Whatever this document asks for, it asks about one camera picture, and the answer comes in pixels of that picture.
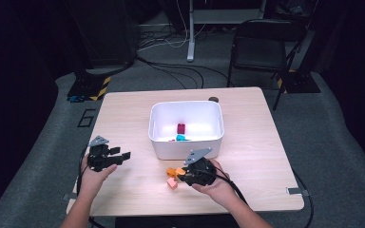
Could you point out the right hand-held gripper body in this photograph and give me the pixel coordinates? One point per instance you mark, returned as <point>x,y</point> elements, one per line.
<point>201,172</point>

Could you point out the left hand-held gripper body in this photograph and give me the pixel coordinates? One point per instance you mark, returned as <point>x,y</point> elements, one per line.
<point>100,157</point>

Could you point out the orange toy brick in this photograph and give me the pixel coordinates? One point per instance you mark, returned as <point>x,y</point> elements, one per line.
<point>171,172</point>
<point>180,171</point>

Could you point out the teal toy brick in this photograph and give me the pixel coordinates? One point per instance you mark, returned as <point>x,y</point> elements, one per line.
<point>180,138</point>

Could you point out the red toy brick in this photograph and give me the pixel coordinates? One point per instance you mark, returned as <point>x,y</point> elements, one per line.
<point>172,140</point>

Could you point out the magenta toy brick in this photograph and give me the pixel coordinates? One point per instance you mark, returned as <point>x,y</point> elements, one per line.
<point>181,128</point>

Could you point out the white plastic bin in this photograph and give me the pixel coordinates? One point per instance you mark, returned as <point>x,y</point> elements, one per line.
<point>187,114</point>

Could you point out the person's left hand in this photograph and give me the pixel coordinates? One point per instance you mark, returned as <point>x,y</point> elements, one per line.
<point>93,180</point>

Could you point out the person's right hand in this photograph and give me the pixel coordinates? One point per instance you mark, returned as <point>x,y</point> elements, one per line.
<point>218,190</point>

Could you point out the pink toy brick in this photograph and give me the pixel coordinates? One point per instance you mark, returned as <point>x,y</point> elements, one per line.
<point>172,183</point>

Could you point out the small blue object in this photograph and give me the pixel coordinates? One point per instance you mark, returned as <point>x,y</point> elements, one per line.
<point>76,98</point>

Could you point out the black stand base striped edge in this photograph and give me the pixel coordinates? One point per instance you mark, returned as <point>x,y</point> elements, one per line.
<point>85,87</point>

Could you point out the small dark round object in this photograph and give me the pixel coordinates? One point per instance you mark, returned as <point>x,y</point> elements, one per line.
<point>213,99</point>

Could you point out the dark curtain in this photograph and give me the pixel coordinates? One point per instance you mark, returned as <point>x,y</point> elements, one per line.
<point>355,79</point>
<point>12,95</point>

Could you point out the black equipment case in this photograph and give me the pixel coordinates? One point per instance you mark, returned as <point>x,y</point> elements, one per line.
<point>107,31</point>

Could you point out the black folding chair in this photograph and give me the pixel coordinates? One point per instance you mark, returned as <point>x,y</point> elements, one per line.
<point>259,47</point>

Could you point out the metal table bracket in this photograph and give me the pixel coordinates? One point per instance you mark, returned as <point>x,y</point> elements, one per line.
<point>69,197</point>
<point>296,191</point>

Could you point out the white desk frame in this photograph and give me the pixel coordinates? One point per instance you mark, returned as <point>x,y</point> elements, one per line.
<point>190,38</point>

